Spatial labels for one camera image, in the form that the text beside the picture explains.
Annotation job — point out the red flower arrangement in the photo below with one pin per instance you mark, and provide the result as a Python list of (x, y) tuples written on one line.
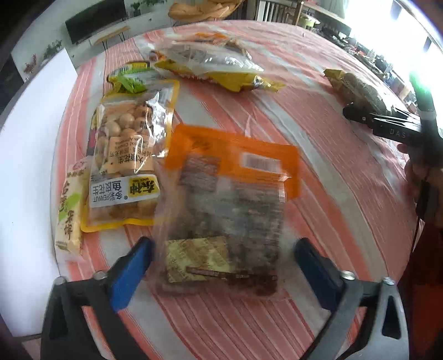
[(30, 67)]

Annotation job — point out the yellow chestnut snack bag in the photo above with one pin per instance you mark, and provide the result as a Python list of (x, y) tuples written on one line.
[(226, 64)]

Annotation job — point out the striped orange tablecloth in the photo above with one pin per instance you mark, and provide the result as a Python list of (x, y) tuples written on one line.
[(351, 204)]

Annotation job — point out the brown snack green-end packet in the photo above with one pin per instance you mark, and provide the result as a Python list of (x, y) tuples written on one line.
[(365, 94)]

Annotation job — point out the orange snack packet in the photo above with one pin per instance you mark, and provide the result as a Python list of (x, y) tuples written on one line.
[(220, 40)]

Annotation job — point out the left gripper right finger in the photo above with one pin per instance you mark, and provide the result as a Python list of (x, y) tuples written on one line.
[(367, 319)]

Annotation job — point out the orange lounge chair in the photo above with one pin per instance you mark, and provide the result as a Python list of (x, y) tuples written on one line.
[(206, 11)]

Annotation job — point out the dark wooden dining chair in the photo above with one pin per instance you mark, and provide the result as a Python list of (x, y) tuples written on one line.
[(287, 12)]

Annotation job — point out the cream rice cracker packet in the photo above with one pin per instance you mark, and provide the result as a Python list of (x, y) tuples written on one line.
[(68, 237)]

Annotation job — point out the fish-skin peanut bag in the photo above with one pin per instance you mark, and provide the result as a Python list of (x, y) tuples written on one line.
[(133, 136)]

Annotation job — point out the leafy plant white vase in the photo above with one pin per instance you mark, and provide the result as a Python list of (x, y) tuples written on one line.
[(52, 49)]

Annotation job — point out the person right hand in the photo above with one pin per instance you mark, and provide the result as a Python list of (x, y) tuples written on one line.
[(424, 183)]

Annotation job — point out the black television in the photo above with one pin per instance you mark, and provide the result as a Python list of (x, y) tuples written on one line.
[(89, 21)]

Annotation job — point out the white cardboard box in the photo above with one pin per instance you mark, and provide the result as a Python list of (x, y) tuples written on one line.
[(29, 129)]

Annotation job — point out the green snack packet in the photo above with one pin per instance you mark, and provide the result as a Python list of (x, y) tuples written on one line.
[(128, 78)]

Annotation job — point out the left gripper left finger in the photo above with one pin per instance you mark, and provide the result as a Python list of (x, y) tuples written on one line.
[(65, 333)]

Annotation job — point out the dark nuts clear bag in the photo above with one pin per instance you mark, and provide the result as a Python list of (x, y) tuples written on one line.
[(222, 218)]

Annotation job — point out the wooden bench stool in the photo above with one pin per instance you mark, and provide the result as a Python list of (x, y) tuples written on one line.
[(105, 36)]

